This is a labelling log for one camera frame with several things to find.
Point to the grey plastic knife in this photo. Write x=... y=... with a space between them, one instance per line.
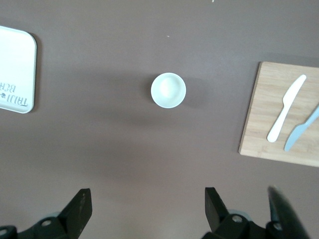
x=297 y=133

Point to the cream bear print tray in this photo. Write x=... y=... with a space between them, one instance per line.
x=15 y=69

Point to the bamboo cutting board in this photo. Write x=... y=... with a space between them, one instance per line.
x=264 y=104

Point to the white IKEA cup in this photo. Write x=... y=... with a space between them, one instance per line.
x=168 y=90

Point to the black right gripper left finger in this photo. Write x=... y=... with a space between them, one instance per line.
x=77 y=214

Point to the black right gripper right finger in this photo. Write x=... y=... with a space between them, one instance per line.
x=219 y=219

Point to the white plastic knife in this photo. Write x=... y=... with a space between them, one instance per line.
x=286 y=104

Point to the brown table cover sheet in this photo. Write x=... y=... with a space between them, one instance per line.
x=124 y=149

